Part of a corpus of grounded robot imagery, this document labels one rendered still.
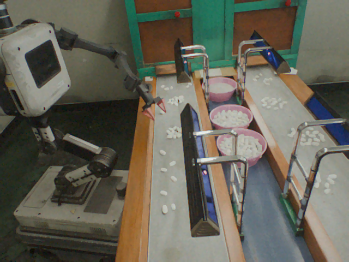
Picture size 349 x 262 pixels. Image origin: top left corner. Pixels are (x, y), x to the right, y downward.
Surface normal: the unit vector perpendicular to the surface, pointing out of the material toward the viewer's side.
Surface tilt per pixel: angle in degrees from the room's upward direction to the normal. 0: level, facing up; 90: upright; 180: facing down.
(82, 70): 90
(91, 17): 90
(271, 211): 0
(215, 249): 0
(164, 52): 90
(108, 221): 0
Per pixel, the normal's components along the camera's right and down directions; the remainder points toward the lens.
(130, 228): -0.09, -0.81
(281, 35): 0.03, 0.58
